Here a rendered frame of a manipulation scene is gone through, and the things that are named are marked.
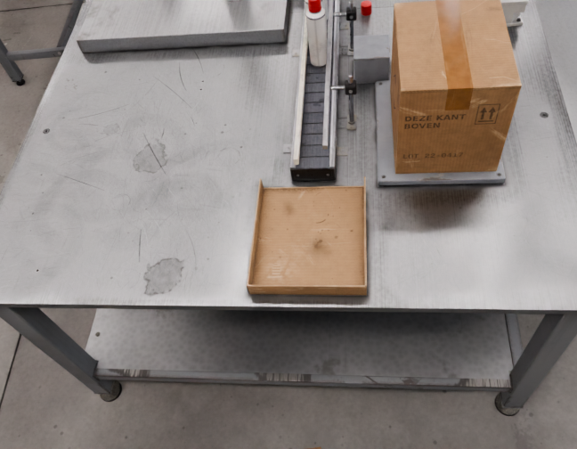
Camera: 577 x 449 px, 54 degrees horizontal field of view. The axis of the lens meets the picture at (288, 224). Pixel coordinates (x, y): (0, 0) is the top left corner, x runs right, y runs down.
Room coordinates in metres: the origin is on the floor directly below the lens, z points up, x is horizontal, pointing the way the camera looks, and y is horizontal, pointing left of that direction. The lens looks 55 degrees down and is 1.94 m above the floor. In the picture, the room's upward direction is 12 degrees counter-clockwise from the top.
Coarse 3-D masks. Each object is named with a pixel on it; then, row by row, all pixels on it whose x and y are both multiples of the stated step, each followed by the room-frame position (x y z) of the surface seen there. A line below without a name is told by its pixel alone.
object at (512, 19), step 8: (504, 0) 1.33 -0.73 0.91; (512, 0) 1.33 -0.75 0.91; (520, 0) 1.32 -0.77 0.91; (528, 0) 1.32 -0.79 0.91; (504, 8) 1.33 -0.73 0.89; (512, 8) 1.32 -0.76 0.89; (520, 8) 1.32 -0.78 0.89; (512, 16) 1.32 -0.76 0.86; (520, 16) 1.34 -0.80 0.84; (512, 24) 1.32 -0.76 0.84; (520, 24) 1.31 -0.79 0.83
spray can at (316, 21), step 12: (312, 0) 1.26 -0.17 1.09; (312, 12) 1.26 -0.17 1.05; (324, 12) 1.27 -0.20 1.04; (312, 24) 1.25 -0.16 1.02; (324, 24) 1.26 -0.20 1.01; (312, 36) 1.26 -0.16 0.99; (324, 36) 1.26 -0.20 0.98; (312, 48) 1.26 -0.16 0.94; (324, 48) 1.25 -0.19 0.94; (312, 60) 1.26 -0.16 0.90; (324, 60) 1.25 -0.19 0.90
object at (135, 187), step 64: (384, 0) 1.56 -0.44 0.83; (64, 64) 1.57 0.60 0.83; (128, 64) 1.50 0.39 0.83; (192, 64) 1.44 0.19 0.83; (256, 64) 1.38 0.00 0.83; (64, 128) 1.27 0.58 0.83; (128, 128) 1.22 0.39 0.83; (192, 128) 1.17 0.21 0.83; (256, 128) 1.12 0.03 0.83; (512, 128) 0.93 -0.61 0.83; (64, 192) 1.02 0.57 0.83; (128, 192) 0.98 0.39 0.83; (192, 192) 0.94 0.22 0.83; (256, 192) 0.89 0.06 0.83; (384, 192) 0.81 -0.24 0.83; (448, 192) 0.78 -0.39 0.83; (512, 192) 0.74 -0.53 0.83; (576, 192) 0.70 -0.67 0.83; (0, 256) 0.86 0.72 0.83; (64, 256) 0.82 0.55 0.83; (128, 256) 0.78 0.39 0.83; (192, 256) 0.74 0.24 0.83; (384, 256) 0.64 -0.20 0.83; (448, 256) 0.61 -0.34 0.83; (512, 256) 0.58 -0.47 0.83; (576, 256) 0.54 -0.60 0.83
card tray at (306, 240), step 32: (288, 192) 0.87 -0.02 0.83; (320, 192) 0.85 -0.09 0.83; (352, 192) 0.83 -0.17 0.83; (256, 224) 0.78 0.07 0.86; (288, 224) 0.77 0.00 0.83; (320, 224) 0.76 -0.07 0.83; (352, 224) 0.74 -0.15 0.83; (256, 256) 0.71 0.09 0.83; (288, 256) 0.69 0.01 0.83; (320, 256) 0.67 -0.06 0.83; (352, 256) 0.65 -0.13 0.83; (256, 288) 0.61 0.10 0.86; (288, 288) 0.59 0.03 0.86; (320, 288) 0.58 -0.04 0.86; (352, 288) 0.56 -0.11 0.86
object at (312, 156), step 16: (320, 80) 1.20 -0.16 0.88; (304, 96) 1.15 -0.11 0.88; (320, 96) 1.14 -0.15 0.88; (304, 112) 1.09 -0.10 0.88; (320, 112) 1.08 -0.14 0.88; (304, 128) 1.03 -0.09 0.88; (320, 128) 1.02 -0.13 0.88; (304, 144) 0.98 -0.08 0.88; (320, 144) 0.97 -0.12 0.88; (304, 160) 0.92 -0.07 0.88; (320, 160) 0.91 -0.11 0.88
